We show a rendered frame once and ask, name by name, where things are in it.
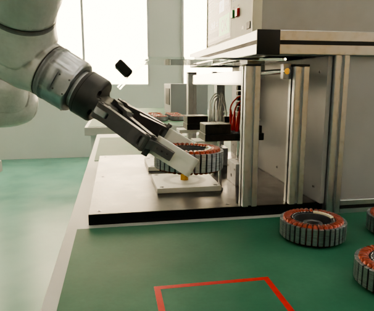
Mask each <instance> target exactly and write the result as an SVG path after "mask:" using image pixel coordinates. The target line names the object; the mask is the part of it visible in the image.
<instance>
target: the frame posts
mask: <svg viewBox="0 0 374 311"><path fill-rule="evenodd" d="M241 66H242V70H241V122H240V149H239V201H238V203H239V204H241V206H242V207H248V206H249V205H250V206H252V207H254V206H257V172H258V153H259V114H260V76H261V64H243V65H241ZM309 69H310V64H294V65H291V79H289V88H288V116H287V130H286V158H285V185H284V201H285V202H287V203H288V204H294V203H297V204H302V198H303V186H304V163H305V140H306V128H307V105H308V92H309ZM191 75H197V72H187V73H186V114H187V115H196V113H197V85H191ZM215 93H218V94H219V95H220V93H223V94H224V96H225V85H215Z"/></svg>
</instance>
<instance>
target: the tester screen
mask: <svg viewBox="0 0 374 311"><path fill-rule="evenodd" d="M220 1H222V0H209V2H208V44H209V43H211V42H213V41H216V40H218V39H220V38H223V37H225V36H228V35H229V34H230V33H227V34H225V35H223V36H220V37H219V18H220V17H222V16H224V15H225V14H227V13H230V7H229V8H227V9H226V10H224V11H223V12H221V13H220V14H219V5H220ZM213 21H215V29H214V30H212V31H210V24H211V23H212V22H213ZM217 30H218V36H217V37H215V38H212V39H210V40H209V34H211V33H213V32H215V31H217Z"/></svg>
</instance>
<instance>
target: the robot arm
mask: <svg viewBox="0 0 374 311"><path fill-rule="evenodd" d="M61 4H62V0H0V128H7V127H13V126H19V125H23V124H24V123H27V122H29V121H31V120H32V119H33V118H34V117H35V115H36V113H37V111H38V97H39V98H40V99H43V100H45V101H46V102H48V103H50V104H51V105H52V106H55V107H56V108H58V109H60V110H61V111H62V110H69V109H70V111H71V112H73V113H74V114H76V115H77V116H79V117H81V118H82V119H84V120H86V121H90V120H92V119H96V120H98V121H99V122H101V123H103V124H104V125H105V126H107V127H108V128H110V129H111V130H112V131H113V132H115V133H116V134H118V135H119V136H120V137H122V138H123V139H124V140H125V141H127V142H128V143H130V144H131V145H132V146H134V147H135V148H137V150H139V151H141V154H142V155H143V156H146V157H147V156H148V154H149V153H150V154H151V155H153V156H154V157H156V158H158V159H159V160H161V161H163V162H164V163H166V164H167V165H169V166H171V167H172V168H174V169H175V170H177V171H179V172H180V173H182V174H184V175H185V176H187V177H189V176H190V174H191V173H192V171H193V170H194V168H195V166H196V165H197V163H198V162H199V159H197V158H195V157H194V156H192V155H191V154H188V153H187V152H186V151H184V150H182V149H181V148H179V147H178V146H176V145H174V144H173V143H184V144H185V143H189V145H190V143H194V142H193V141H191V140H190V139H188V138H186V137H185V136H183V135H181V134H179V133H178V132H176V131H175V130H173V129H171V127H172V126H173V125H172V124H170V123H168V124H166V123H163V122H161V121H159V120H158V119H156V118H154V117H152V116H150V115H148V114H146V113H145V112H143V111H141V110H139V109H137V108H135V107H133V106H132V105H130V104H129V103H127V102H125V101H124V100H122V99H120V98H118V99H113V98H111V97H110V92H111V89H112V83H111V82H110V81H109V80H107V79H106V78H104V77H102V76H101V75H99V74H98V73H96V72H93V69H92V66H91V64H90V63H88V62H87V61H85V60H83V59H82V58H80V57H78V56H76V55H75V54H73V53H72V52H70V51H69V50H68V49H66V48H64V47H62V46H61V45H60V44H58V35H57V27H56V22H57V15H58V12H59V9H60V7H61ZM194 144H195V143H194Z"/></svg>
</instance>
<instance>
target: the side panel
mask: <svg viewBox="0 0 374 311"><path fill-rule="evenodd" d="M371 207H374V56H333V68H332V78H331V97H330V117H329V127H328V147H327V157H326V177H325V196H324V203H322V204H320V209H322V210H326V211H330V212H334V213H335V214H340V213H351V212H367V210H368V209H369V208H371Z"/></svg>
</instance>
